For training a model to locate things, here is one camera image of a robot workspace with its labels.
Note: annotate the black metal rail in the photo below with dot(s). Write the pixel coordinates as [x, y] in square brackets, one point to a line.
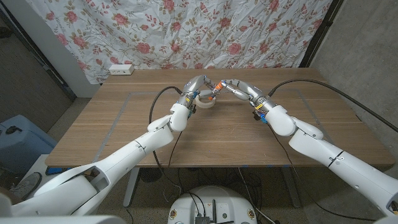
[36, 51]

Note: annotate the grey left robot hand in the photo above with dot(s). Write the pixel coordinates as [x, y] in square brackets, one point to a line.
[194, 85]

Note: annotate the black round floor fan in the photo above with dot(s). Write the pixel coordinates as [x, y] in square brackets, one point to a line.
[149, 175]

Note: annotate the black backdrop stand pole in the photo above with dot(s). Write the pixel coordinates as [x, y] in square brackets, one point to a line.
[320, 34]

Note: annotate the orange and white glue stick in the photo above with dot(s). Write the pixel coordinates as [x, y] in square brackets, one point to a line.
[214, 91]

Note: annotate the grey sneaker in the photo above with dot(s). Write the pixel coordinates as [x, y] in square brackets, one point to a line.
[28, 183]

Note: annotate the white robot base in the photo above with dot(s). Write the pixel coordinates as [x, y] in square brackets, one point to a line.
[214, 199]

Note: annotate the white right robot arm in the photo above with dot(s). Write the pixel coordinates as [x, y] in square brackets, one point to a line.
[329, 149]

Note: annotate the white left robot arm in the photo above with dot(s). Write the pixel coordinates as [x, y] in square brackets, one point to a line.
[118, 161]

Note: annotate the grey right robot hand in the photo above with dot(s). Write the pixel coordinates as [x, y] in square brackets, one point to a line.
[252, 91]

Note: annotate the beige masking tape roll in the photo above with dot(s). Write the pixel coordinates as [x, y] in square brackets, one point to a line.
[205, 104]

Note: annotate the grey table leg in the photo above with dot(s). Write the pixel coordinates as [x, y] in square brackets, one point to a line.
[292, 189]

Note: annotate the white power strip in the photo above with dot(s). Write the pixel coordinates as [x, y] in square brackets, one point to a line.
[121, 69]

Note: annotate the white robot chest cover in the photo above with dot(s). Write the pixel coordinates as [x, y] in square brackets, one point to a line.
[62, 220]

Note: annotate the blue plastic bin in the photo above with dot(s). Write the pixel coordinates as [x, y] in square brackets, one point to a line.
[25, 140]

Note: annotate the floral backdrop cloth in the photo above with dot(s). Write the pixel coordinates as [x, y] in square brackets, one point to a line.
[186, 34]

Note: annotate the white table leg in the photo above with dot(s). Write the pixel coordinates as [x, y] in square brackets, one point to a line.
[130, 186]

